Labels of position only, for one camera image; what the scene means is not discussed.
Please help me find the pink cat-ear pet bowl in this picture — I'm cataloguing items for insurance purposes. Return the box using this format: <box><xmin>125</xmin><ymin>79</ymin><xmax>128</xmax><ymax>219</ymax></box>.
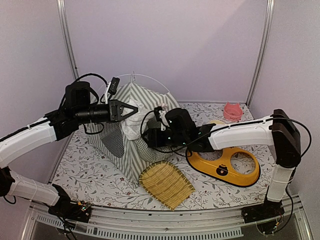
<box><xmin>223</xmin><ymin>102</ymin><xmax>243</xmax><ymax>122</ymax></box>

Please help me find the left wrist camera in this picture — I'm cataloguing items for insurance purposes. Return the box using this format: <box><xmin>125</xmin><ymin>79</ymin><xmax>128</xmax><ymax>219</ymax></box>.
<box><xmin>104</xmin><ymin>77</ymin><xmax>120</xmax><ymax>104</ymax></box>

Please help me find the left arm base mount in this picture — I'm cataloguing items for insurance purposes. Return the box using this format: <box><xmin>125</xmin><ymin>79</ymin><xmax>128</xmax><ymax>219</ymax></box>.
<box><xmin>48</xmin><ymin>184</ymin><xmax>92</xmax><ymax>223</ymax></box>

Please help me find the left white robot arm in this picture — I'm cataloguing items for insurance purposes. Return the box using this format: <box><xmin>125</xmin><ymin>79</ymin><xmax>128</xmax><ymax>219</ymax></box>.
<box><xmin>0</xmin><ymin>81</ymin><xmax>138</xmax><ymax>217</ymax></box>

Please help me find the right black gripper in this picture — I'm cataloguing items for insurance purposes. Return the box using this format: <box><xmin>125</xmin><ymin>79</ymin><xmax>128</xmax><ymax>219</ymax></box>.
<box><xmin>138</xmin><ymin>128</ymin><xmax>188</xmax><ymax>149</ymax></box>

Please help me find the cream ceramic pet bowl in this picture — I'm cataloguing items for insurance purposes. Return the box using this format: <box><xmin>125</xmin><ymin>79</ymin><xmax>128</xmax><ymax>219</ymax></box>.
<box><xmin>208</xmin><ymin>119</ymin><xmax>226</xmax><ymax>125</ymax></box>

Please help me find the striped green white pet tent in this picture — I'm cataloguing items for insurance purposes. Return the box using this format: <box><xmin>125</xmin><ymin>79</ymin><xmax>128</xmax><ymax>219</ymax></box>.
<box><xmin>88</xmin><ymin>74</ymin><xmax>179</xmax><ymax>187</ymax></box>

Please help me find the front aluminium rail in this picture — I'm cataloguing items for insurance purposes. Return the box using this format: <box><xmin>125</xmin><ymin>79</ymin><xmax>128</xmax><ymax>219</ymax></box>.
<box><xmin>20</xmin><ymin>194</ymin><xmax>318</xmax><ymax>240</ymax></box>

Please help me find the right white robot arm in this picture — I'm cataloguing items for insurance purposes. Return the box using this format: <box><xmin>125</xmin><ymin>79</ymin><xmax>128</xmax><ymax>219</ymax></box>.
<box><xmin>140</xmin><ymin>107</ymin><xmax>302</xmax><ymax>218</ymax></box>

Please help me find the checkered grey cushion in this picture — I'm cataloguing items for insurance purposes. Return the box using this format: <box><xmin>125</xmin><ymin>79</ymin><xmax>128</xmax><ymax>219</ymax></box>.
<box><xmin>133</xmin><ymin>137</ymin><xmax>173</xmax><ymax>163</ymax></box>

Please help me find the woven bamboo tray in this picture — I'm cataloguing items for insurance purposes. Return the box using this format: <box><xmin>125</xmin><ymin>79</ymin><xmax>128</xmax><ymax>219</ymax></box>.
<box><xmin>139</xmin><ymin>161</ymin><xmax>196</xmax><ymax>211</ymax></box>

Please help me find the yellow double bowl holder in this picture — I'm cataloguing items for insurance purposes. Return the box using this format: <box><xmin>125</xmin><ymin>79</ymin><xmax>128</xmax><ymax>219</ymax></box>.
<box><xmin>186</xmin><ymin>147</ymin><xmax>261</xmax><ymax>188</ymax></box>

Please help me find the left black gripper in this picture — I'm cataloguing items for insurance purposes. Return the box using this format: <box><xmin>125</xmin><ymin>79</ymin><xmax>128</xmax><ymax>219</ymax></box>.
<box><xmin>75</xmin><ymin>98</ymin><xmax>138</xmax><ymax>124</ymax></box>

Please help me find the left aluminium frame post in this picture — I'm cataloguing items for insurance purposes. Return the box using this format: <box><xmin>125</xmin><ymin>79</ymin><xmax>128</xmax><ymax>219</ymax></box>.
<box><xmin>56</xmin><ymin>0</ymin><xmax>80</xmax><ymax>82</ymax></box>

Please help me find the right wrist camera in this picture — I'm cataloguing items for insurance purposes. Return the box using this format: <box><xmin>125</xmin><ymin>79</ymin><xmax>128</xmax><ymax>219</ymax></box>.
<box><xmin>154</xmin><ymin>106</ymin><xmax>167</xmax><ymax>131</ymax></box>

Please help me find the right aluminium frame post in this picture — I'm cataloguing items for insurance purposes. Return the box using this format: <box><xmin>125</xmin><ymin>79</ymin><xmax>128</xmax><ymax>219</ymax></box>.
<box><xmin>245</xmin><ymin>0</ymin><xmax>275</xmax><ymax>108</ymax></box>

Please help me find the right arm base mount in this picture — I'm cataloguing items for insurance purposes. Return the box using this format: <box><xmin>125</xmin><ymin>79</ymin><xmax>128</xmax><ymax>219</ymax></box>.
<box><xmin>241</xmin><ymin>199</ymin><xmax>285</xmax><ymax>235</ymax></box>

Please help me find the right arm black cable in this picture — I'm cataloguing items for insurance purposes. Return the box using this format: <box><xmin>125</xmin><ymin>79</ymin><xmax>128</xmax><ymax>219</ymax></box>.
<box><xmin>140</xmin><ymin>109</ymin><xmax>313</xmax><ymax>157</ymax></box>

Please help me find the aluminium frame post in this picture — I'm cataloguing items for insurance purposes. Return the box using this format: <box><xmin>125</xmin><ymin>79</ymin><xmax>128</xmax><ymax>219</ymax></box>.
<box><xmin>245</xmin><ymin>0</ymin><xmax>275</xmax><ymax>108</ymax></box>
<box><xmin>56</xmin><ymin>0</ymin><xmax>80</xmax><ymax>82</ymax></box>

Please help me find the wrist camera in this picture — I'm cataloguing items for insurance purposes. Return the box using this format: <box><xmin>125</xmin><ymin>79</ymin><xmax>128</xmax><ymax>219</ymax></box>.
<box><xmin>154</xmin><ymin>106</ymin><xmax>167</xmax><ymax>131</ymax></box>
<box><xmin>104</xmin><ymin>77</ymin><xmax>120</xmax><ymax>104</ymax></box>

